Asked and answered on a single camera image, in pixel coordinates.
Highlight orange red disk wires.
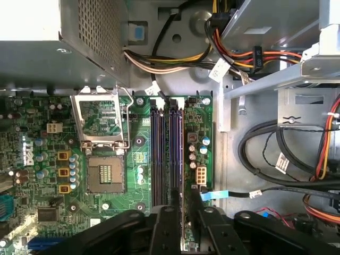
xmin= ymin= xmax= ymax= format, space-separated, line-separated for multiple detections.
xmin=302 ymin=92 xmax=340 ymax=226

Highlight blue ended data cable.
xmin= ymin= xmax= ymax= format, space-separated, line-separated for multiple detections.
xmin=200 ymin=185 xmax=340 ymax=202

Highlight white yellow power wires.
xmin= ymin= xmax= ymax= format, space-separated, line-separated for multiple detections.
xmin=122 ymin=44 xmax=213 ymax=75

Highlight four pin power connector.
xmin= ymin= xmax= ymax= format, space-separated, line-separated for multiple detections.
xmin=46 ymin=121 xmax=64 ymax=133

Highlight grey power supply unit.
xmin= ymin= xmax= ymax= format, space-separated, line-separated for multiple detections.
xmin=0 ymin=0 xmax=131 ymax=92

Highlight dark green RAM stick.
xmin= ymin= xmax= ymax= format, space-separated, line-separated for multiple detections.
xmin=179 ymin=110 xmax=186 ymax=252

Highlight blue button grey clip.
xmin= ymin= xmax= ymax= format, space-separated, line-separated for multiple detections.
xmin=127 ymin=21 xmax=149 ymax=46

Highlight orange red power wires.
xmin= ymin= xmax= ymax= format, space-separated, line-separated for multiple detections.
xmin=204 ymin=0 xmax=303 ymax=78

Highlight motherboard RAM slot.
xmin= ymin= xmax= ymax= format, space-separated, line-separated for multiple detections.
xmin=150 ymin=98 xmax=158 ymax=207
xmin=176 ymin=98 xmax=185 ymax=207
xmin=157 ymin=98 xmax=165 ymax=207
xmin=169 ymin=98 xmax=177 ymax=207

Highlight wire locking lever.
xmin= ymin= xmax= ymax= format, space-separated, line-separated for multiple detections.
xmin=82 ymin=84 xmax=134 ymax=155

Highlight thick black cable loop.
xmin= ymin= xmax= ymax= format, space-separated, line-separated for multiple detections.
xmin=237 ymin=118 xmax=333 ymax=188

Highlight metal socket cover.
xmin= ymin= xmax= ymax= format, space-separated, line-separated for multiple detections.
xmin=70 ymin=84 xmax=128 ymax=148

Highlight CPU socket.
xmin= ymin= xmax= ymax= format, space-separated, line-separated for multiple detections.
xmin=85 ymin=155 xmax=126 ymax=194

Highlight black open PC case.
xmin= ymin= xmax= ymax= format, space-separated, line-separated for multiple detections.
xmin=0 ymin=0 xmax=340 ymax=255

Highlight white eight pin connector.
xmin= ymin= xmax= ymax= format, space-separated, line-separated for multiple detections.
xmin=195 ymin=164 xmax=208 ymax=185

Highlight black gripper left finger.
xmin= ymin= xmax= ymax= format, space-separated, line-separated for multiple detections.
xmin=37 ymin=188 xmax=182 ymax=255

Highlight green motherboard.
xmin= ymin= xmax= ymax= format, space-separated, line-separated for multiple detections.
xmin=0 ymin=94 xmax=215 ymax=255

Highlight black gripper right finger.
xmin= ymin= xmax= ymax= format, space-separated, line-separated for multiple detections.
xmin=190 ymin=186 xmax=333 ymax=255

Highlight thin black labelled wire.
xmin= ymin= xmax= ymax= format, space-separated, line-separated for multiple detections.
xmin=147 ymin=9 xmax=181 ymax=107

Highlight blue expansion slot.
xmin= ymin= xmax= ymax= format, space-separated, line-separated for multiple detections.
xmin=26 ymin=237 xmax=63 ymax=250

